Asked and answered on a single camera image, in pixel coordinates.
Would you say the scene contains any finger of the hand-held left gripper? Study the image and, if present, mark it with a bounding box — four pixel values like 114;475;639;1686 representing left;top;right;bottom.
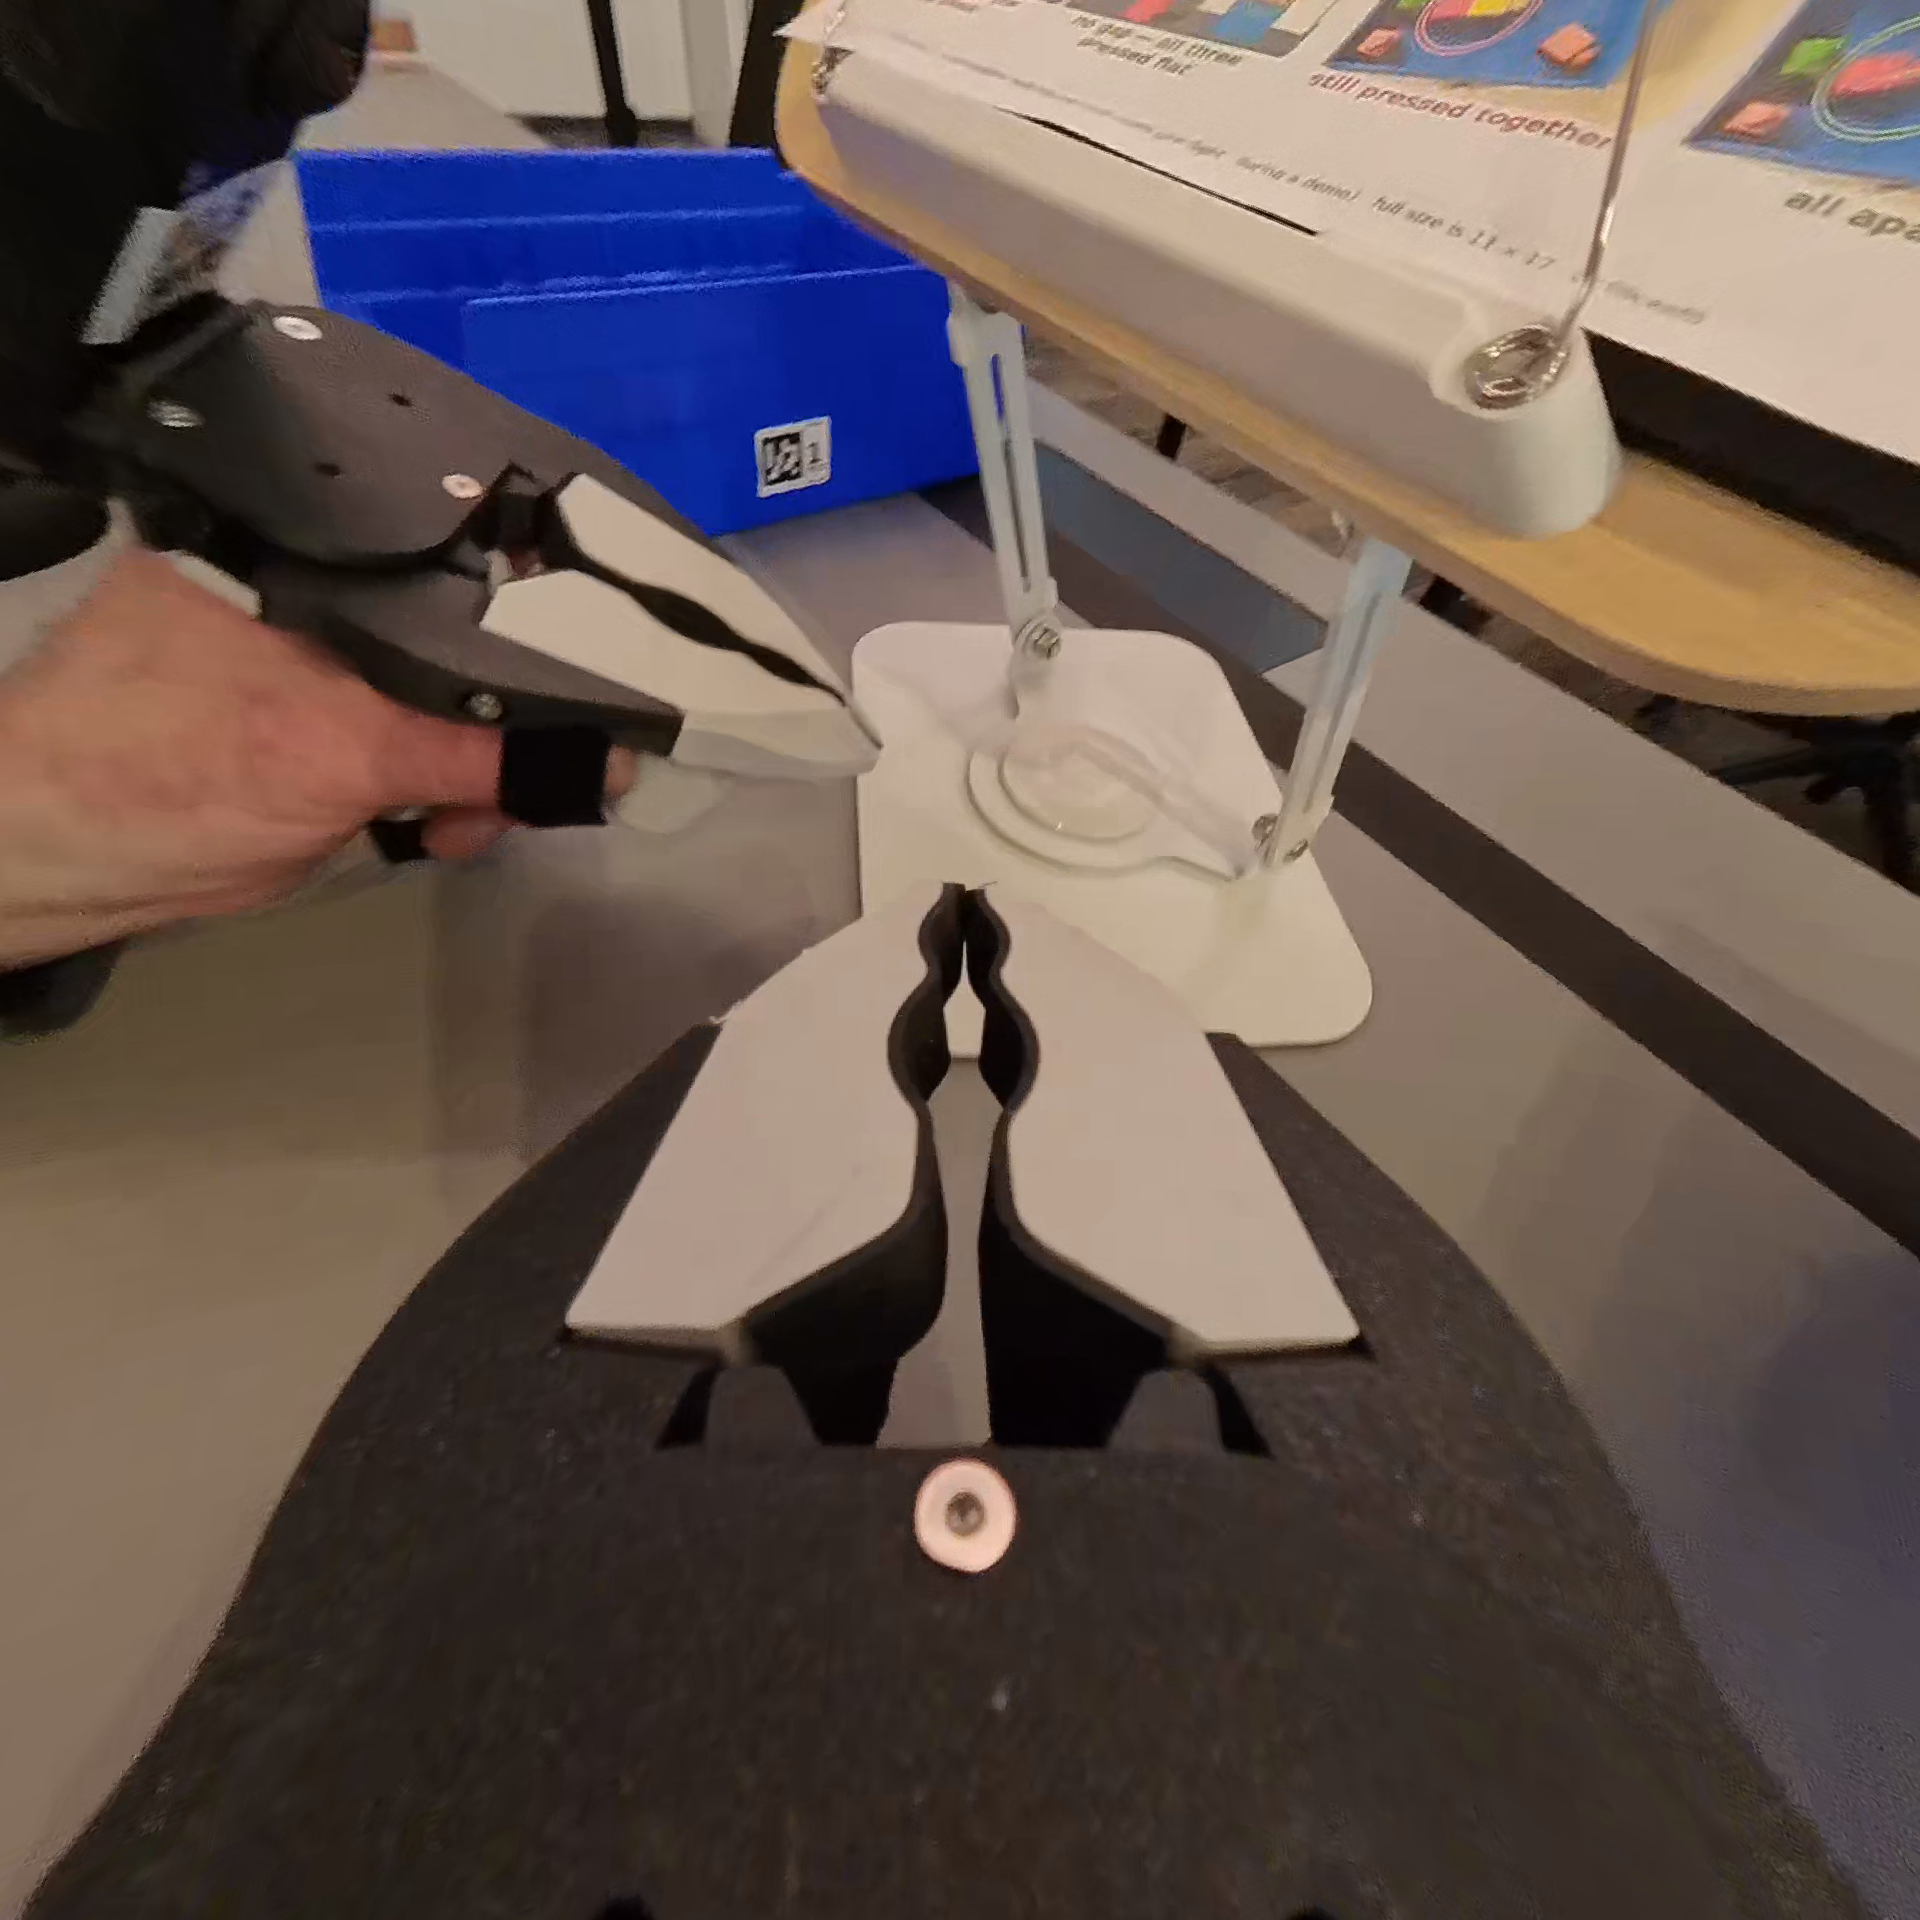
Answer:
480;574;888;783
533;472;855;707

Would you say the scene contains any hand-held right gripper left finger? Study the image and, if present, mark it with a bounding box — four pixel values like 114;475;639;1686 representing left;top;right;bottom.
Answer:
565;883;964;1354

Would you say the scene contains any clear round stand disc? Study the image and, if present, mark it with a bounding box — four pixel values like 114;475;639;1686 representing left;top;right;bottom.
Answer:
964;719;1255;881

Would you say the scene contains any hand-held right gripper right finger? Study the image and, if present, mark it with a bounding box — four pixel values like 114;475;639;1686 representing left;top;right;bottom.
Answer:
968;888;1363;1354

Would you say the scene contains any printed instruction sheet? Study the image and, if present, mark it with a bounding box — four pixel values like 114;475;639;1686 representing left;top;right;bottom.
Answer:
855;0;1920;467

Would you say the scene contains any blue plastic bin with tag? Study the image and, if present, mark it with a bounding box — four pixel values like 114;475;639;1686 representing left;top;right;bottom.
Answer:
293;142;987;539

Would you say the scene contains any grey desk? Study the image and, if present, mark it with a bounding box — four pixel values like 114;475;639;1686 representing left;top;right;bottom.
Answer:
0;59;1920;1920

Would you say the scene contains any person's left hand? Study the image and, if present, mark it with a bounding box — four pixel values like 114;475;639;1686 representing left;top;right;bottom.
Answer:
0;547;642;976

